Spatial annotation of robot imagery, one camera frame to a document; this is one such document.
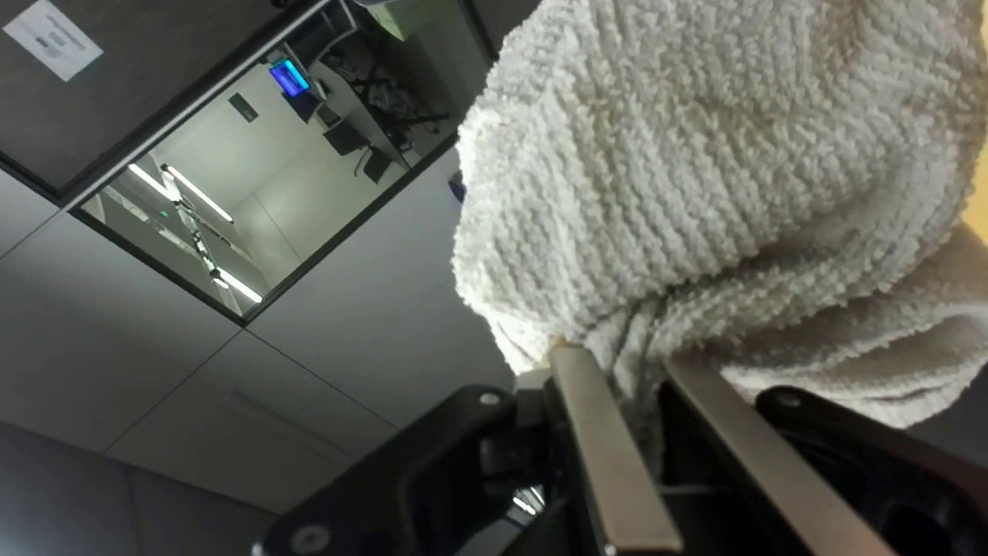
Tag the blue lit monitor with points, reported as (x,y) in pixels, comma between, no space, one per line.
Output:
(292,77)

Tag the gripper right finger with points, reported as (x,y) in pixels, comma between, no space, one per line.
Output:
(781,465)

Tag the white paper wall sign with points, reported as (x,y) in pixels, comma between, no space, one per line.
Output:
(51,36)

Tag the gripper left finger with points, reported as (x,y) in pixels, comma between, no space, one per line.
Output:
(617,465)

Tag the white knit towel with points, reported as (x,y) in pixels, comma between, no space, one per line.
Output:
(720,174)

